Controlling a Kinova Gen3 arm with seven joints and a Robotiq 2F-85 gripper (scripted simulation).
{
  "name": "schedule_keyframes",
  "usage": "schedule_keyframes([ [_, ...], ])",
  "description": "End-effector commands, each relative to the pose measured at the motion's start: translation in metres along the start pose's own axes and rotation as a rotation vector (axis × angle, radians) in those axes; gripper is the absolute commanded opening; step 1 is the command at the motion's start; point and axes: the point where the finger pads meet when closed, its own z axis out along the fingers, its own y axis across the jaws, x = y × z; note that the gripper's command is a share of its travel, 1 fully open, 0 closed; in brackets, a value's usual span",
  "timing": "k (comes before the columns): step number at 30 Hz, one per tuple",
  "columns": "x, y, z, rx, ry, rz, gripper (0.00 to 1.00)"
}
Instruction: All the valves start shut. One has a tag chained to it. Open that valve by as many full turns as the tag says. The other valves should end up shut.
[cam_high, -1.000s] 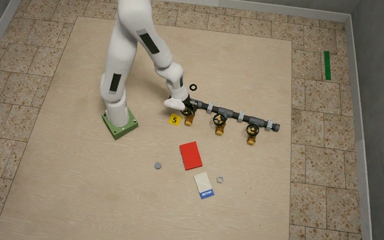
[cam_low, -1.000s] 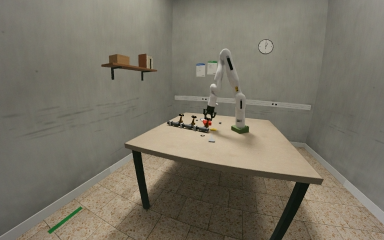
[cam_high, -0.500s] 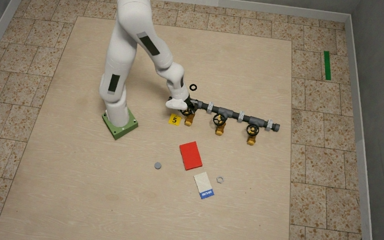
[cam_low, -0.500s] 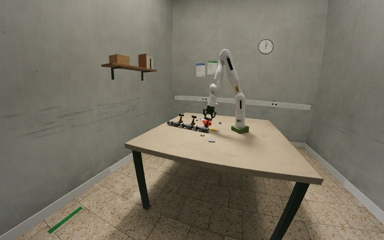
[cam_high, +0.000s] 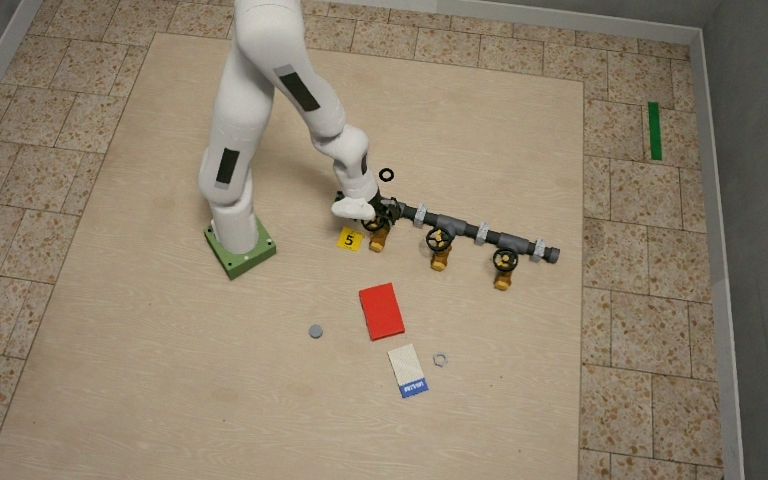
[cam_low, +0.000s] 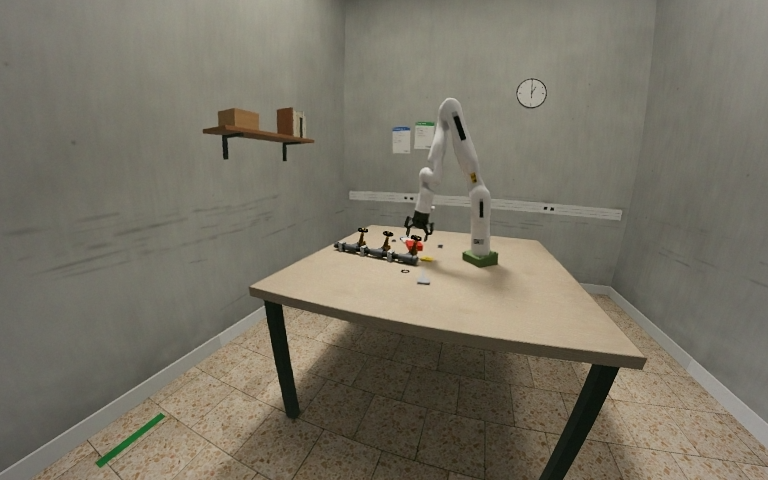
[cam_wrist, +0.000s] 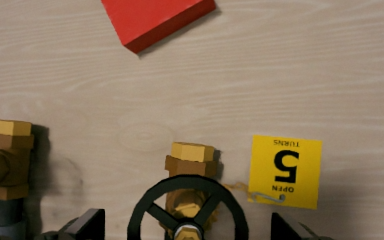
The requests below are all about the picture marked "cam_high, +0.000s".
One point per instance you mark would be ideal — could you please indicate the grey round disc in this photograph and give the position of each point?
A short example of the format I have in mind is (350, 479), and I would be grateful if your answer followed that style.
(315, 331)

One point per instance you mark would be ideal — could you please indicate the small grey hex nut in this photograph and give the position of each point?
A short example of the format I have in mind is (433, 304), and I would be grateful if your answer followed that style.
(438, 354)

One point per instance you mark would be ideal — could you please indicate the red flat rectangular block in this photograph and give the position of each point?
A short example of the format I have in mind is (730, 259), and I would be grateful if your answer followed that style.
(381, 311)

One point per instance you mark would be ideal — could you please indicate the black rubber ring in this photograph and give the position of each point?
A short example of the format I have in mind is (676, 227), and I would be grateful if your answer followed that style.
(386, 179)

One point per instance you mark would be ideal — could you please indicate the grey pipe manifold with three valves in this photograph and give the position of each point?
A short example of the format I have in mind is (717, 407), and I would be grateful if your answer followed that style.
(449, 227)

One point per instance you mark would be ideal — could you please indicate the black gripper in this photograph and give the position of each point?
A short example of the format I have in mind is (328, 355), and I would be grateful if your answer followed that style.
(377, 202)

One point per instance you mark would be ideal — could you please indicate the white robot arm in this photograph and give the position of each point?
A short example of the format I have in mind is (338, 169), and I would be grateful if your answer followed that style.
(270, 34)

